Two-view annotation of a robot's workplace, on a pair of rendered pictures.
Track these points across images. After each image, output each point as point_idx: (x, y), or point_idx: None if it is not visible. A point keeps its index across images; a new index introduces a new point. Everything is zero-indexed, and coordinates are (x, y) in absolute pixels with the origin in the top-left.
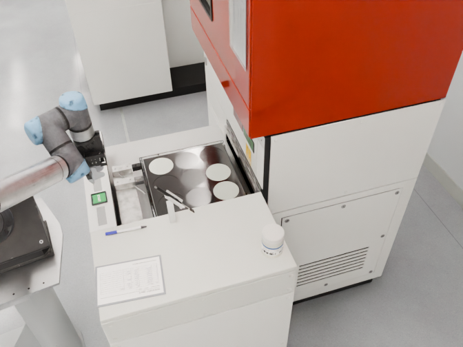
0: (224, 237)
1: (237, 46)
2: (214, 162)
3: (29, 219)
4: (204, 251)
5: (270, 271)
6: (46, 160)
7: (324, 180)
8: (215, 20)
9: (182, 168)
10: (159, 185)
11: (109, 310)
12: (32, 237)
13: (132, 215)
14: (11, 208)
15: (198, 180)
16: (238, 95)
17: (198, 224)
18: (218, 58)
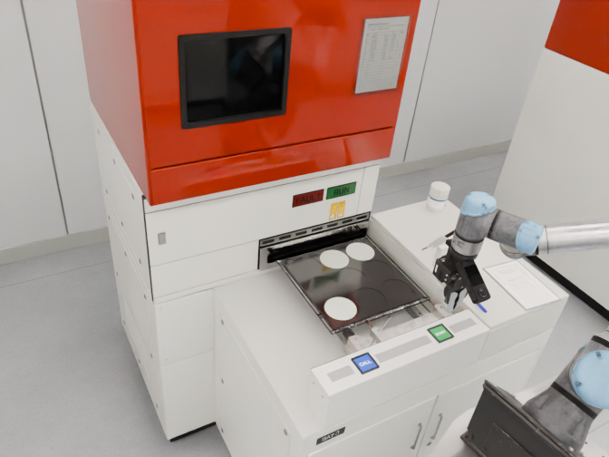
0: (438, 232)
1: (377, 81)
2: (318, 263)
3: (509, 395)
4: None
5: (456, 208)
6: (553, 228)
7: None
8: (301, 102)
9: (337, 287)
10: (374, 304)
11: (556, 291)
12: (517, 401)
13: (423, 325)
14: (519, 405)
15: (352, 273)
16: (365, 137)
17: (433, 249)
18: (301, 146)
